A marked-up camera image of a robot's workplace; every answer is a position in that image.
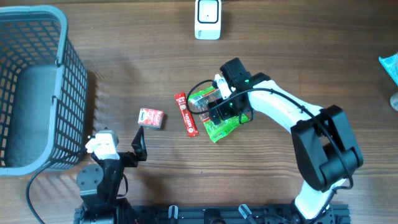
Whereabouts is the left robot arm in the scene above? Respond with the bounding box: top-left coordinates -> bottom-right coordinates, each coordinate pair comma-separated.
73,128 -> 147,224

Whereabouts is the red coffee stick sachet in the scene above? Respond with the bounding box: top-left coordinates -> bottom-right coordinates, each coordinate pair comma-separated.
174,92 -> 199,137

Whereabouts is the green lid jar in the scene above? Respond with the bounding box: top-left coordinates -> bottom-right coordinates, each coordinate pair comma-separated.
389,93 -> 398,111

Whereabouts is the black camera cable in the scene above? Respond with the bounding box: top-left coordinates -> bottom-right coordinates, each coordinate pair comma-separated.
185,79 -> 354,218
25,149 -> 88,224

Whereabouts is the teal tissue pack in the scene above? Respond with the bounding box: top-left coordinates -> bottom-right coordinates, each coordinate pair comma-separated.
379,53 -> 398,85

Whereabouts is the white barcode scanner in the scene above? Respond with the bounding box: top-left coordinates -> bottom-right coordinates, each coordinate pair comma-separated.
194,0 -> 221,40

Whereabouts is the green candy bag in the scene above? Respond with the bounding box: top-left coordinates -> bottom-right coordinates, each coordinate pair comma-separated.
188,86 -> 241,142

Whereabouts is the grey plastic basket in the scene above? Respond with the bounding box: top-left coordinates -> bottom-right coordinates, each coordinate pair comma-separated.
1,6 -> 88,176

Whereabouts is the red Kleenex tissue pack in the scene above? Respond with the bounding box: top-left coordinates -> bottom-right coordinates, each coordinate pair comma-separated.
137,108 -> 164,129

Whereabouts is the black right camera cable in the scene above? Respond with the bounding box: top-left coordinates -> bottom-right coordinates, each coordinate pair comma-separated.
185,79 -> 354,218

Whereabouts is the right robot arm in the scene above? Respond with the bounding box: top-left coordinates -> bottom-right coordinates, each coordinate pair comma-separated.
209,58 -> 363,223

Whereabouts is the black left camera cable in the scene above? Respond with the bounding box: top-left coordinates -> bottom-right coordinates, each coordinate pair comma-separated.
25,149 -> 88,224

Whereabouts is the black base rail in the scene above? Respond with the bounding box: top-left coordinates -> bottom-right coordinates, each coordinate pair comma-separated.
73,203 -> 351,224

